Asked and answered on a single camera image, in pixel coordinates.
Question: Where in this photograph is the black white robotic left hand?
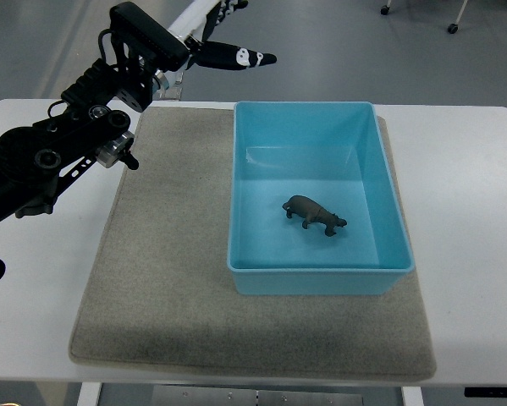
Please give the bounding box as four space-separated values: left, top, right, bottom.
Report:
168 0 277 71

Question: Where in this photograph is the brown toy hippo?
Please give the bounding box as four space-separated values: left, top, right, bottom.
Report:
282 195 348 237

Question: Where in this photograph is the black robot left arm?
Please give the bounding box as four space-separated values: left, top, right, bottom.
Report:
0 2 190 222

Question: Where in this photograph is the blue plastic box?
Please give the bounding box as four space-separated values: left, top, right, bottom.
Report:
227 101 415 295

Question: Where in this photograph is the left caster wheel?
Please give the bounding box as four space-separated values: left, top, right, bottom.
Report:
380 0 392 15

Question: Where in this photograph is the right caster wheel with leg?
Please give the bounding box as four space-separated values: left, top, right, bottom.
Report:
446 0 468 35

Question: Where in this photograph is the grey felt mat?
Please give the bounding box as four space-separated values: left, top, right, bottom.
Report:
69 107 436 381

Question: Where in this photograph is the black table control panel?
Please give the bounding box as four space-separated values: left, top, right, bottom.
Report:
464 387 507 398

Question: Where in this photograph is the metal table frame plate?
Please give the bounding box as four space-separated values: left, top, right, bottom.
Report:
151 386 364 406

